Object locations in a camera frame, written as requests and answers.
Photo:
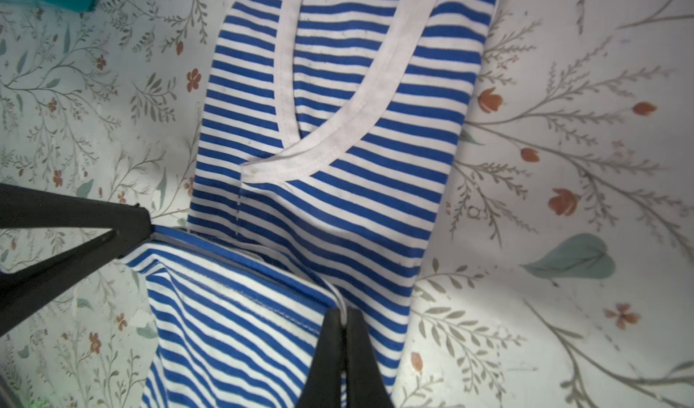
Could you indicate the blue white striped tank top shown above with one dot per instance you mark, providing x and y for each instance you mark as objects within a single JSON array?
[{"x": 328, "y": 134}]

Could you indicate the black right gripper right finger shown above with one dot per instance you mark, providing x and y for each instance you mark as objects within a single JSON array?
[{"x": 364, "y": 384}]

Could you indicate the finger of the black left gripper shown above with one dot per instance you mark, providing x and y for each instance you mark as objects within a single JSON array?
[
  {"x": 28, "y": 208},
  {"x": 25, "y": 292}
]

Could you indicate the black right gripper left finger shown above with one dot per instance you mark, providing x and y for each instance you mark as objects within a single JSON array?
[{"x": 323, "y": 387}]

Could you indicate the floral tablecloth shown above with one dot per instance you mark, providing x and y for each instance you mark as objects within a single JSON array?
[{"x": 560, "y": 269}]

